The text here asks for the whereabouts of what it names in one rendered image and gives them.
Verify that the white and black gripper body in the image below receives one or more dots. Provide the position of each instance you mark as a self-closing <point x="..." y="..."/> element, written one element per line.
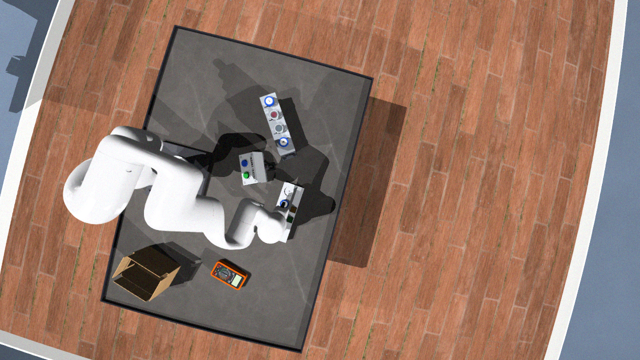
<point x="284" y="211"/>

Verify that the orange digital multimeter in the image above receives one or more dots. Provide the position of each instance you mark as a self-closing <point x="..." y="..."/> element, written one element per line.
<point x="229" y="274"/>

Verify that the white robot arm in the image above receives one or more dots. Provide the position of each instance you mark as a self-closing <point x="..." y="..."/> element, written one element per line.
<point x="100" y="188"/>

